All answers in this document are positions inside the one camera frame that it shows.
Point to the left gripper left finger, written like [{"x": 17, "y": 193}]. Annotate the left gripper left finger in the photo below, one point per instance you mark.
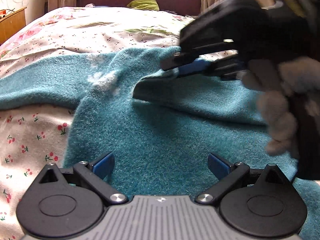
[{"x": 62, "y": 203}]

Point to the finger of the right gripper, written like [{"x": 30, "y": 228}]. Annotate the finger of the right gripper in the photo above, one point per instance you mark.
[
  {"x": 198, "y": 66},
  {"x": 178, "y": 59}
]

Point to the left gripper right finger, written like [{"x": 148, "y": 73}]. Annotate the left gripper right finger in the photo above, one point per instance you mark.
[{"x": 252, "y": 202}]

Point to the teal fuzzy sweater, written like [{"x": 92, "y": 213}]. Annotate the teal fuzzy sweater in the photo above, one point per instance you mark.
[{"x": 174, "y": 124}]

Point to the white gloved right hand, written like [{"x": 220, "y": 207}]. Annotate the white gloved right hand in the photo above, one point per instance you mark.
[{"x": 299, "y": 75}]

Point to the lime green cloth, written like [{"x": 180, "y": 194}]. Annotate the lime green cloth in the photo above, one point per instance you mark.
[{"x": 150, "y": 5}]

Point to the cherry print white bedsheet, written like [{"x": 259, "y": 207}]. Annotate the cherry print white bedsheet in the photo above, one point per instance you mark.
[{"x": 67, "y": 50}]

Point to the wooden bedside cabinet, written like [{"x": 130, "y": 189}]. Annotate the wooden bedside cabinet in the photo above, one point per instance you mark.
[{"x": 12, "y": 23}]

